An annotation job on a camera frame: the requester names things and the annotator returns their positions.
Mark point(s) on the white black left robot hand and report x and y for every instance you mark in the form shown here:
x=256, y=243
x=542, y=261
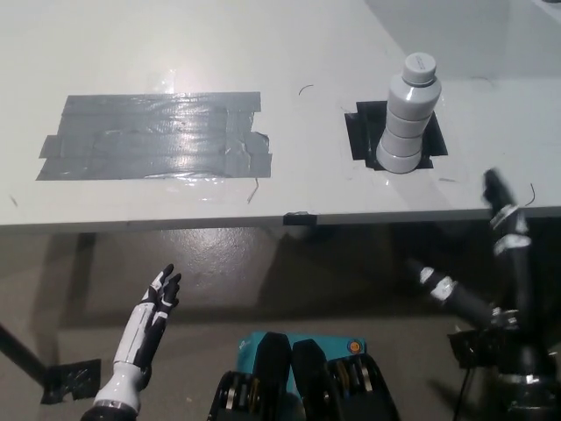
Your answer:
x=136, y=333

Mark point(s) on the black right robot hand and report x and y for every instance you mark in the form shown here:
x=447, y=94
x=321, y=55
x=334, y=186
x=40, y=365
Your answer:
x=521, y=280

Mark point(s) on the white ribbed plastic bottle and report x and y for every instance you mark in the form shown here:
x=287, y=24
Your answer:
x=407, y=123

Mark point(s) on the black teal robot torso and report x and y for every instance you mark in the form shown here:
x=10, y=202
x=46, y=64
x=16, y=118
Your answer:
x=307, y=377

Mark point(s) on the crumpled black floor tape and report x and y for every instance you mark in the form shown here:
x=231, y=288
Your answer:
x=70, y=379

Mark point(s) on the black slanted pole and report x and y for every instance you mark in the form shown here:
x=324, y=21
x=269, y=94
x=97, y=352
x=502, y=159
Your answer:
x=19, y=351

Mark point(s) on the grey round table foot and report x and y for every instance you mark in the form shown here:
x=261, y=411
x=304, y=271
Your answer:
x=303, y=234

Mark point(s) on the black tape square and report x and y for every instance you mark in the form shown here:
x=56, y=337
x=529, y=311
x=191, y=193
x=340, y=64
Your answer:
x=364, y=131

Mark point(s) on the grey duct tape patch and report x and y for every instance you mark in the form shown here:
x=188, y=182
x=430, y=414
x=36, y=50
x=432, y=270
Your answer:
x=153, y=136

